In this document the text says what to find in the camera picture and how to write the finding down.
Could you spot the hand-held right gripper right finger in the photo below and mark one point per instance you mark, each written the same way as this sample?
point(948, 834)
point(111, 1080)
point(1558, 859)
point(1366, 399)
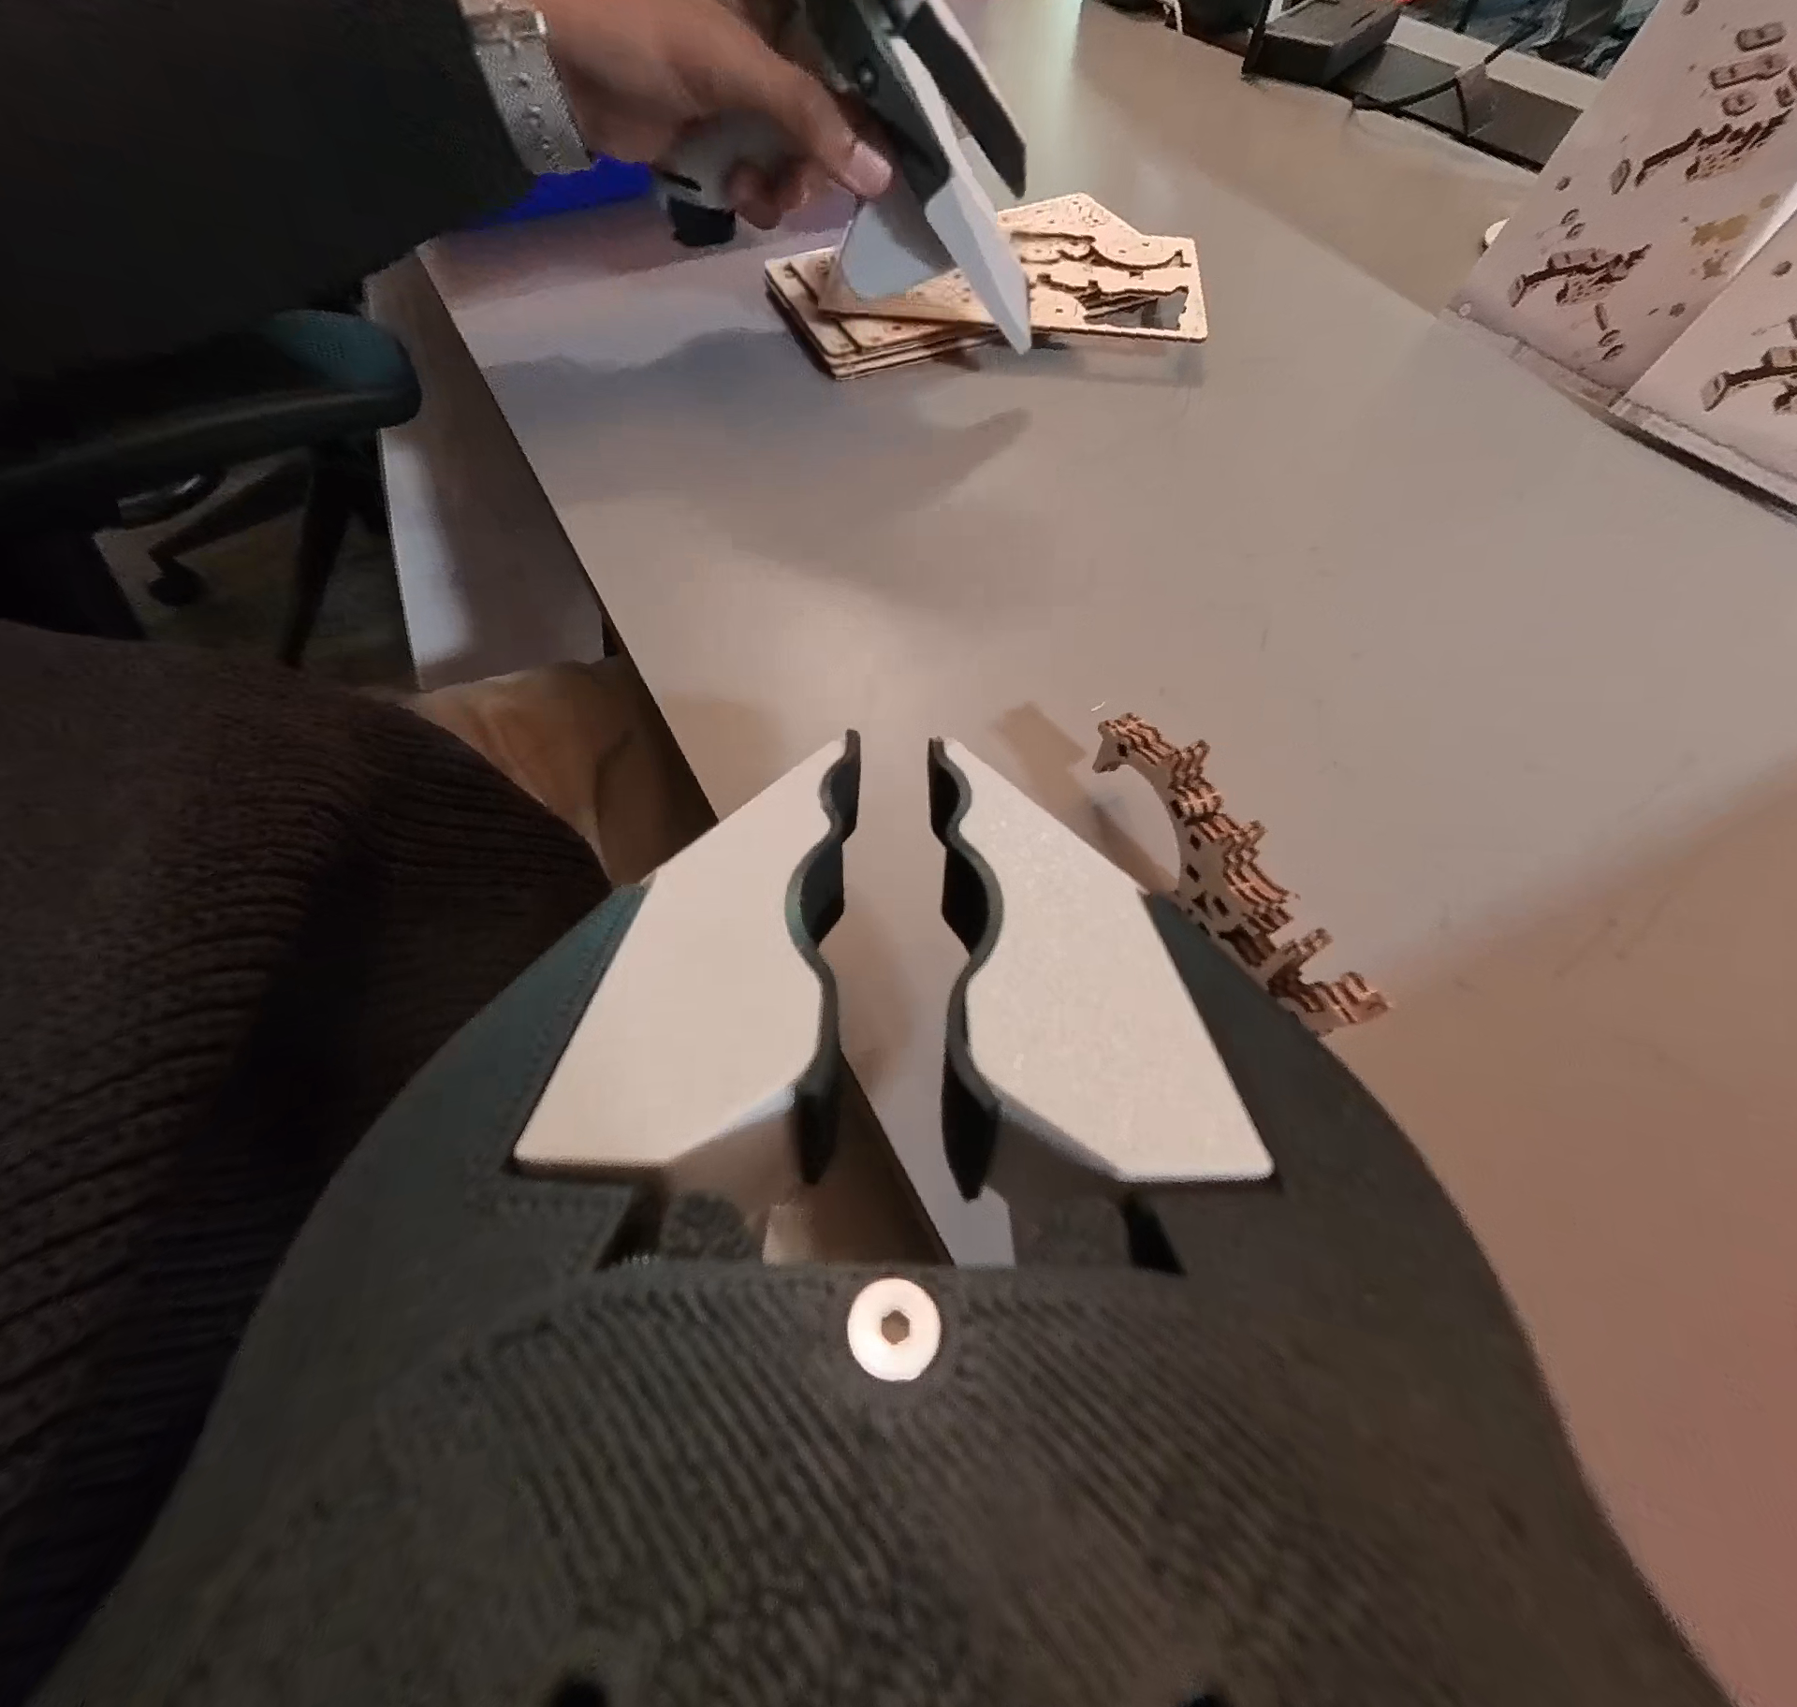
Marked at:
point(1101, 1020)

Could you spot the black office chair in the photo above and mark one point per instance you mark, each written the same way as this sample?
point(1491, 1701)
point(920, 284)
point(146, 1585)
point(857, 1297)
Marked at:
point(210, 445)

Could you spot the wooden dinosaur model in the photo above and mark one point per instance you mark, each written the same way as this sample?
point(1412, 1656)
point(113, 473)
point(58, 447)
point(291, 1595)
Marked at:
point(1222, 879)

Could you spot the silver wrist watch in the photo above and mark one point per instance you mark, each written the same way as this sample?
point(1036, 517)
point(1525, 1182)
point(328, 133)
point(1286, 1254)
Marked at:
point(519, 64)

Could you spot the white puzzle parts paper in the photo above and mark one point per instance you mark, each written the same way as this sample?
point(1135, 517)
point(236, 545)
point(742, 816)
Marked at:
point(1755, 439)
point(1614, 121)

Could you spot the person's left hand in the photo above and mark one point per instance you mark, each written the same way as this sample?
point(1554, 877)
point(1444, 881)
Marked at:
point(661, 50)

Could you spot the person's left forearm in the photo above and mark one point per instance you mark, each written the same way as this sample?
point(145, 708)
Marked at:
point(210, 121)

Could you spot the person's black knit sweater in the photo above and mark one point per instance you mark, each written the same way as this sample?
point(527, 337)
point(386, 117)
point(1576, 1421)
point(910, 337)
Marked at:
point(210, 1034)

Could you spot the person's beige pants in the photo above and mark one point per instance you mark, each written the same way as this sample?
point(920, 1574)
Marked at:
point(562, 752)

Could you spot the stack of wooden puzzle sheets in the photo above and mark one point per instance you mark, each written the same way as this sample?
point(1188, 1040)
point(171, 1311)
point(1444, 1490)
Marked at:
point(870, 331)

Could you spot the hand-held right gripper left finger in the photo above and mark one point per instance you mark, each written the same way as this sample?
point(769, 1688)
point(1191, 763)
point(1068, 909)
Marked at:
point(674, 1020)

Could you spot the grey desk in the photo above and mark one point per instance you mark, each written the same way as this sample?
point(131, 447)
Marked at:
point(1123, 543)

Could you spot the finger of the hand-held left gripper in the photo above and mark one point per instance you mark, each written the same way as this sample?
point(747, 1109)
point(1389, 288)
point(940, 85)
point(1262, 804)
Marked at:
point(912, 256)
point(969, 64)

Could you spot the black power adapter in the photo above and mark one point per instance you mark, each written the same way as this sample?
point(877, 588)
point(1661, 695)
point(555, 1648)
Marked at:
point(1319, 30)

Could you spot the blue plastic bin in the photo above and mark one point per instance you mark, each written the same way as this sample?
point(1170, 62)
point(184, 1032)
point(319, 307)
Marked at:
point(589, 191)

